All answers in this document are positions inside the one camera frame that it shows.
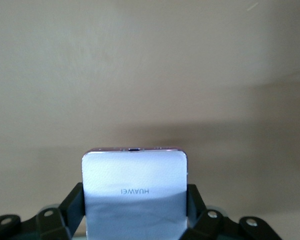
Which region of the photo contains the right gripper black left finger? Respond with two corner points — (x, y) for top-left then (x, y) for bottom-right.
(0, 182), (86, 240)

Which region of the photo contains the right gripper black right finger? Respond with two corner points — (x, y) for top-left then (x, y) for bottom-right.
(182, 184), (282, 240)

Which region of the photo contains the white Huawei phone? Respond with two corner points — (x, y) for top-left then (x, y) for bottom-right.
(80, 146), (190, 240)

